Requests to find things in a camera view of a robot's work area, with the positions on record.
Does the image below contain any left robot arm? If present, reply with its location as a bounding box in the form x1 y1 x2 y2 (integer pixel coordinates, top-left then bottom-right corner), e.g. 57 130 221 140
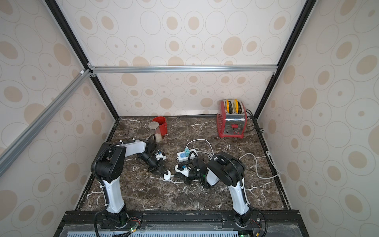
91 135 171 225

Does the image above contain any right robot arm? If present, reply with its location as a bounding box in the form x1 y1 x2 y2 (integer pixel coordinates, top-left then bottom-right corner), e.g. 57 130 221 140
175 152 253 228

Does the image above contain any red metal cup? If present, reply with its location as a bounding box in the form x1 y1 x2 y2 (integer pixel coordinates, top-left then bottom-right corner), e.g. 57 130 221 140
153 116 168 136

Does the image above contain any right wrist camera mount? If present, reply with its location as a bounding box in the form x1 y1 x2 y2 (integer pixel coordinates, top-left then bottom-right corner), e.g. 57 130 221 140
174 164 191 178

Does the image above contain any white power strip cable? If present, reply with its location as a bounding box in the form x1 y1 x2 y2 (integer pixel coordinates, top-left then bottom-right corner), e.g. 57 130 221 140
196 149 280 180

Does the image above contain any teal USB wall charger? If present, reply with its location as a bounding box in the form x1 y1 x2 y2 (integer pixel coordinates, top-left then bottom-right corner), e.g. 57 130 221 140
185 147 190 156

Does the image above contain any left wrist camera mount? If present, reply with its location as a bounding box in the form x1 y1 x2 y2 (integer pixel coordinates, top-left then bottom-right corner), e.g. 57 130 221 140
155 150 167 161

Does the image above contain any white earbud charging case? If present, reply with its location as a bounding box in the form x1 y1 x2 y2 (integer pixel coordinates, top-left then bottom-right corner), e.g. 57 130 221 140
163 171 171 180

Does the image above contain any horizontal aluminium frame bar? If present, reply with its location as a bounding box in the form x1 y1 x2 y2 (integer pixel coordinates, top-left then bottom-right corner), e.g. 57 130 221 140
90 64 278 74

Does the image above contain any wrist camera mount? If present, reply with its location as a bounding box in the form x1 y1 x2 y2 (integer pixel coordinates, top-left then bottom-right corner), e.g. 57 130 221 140
174 164 191 178
155 150 167 161

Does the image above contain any red chrome toaster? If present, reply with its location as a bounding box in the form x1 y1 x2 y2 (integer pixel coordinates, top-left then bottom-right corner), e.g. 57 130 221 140
217 99 247 138

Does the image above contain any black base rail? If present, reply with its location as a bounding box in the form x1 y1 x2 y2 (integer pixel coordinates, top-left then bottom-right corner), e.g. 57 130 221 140
55 210 309 237

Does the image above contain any diagonal aluminium frame bar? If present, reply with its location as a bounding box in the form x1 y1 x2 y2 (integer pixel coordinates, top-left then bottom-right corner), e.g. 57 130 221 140
1 69 91 175

